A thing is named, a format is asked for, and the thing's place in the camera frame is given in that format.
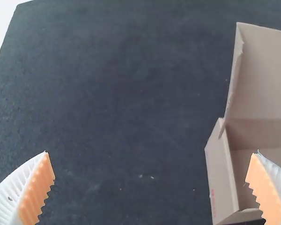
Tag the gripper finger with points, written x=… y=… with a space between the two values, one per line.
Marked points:
x=14 y=199
x=271 y=192

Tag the cardboard box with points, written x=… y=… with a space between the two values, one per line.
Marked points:
x=260 y=93

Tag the black mat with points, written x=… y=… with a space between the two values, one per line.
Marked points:
x=107 y=93

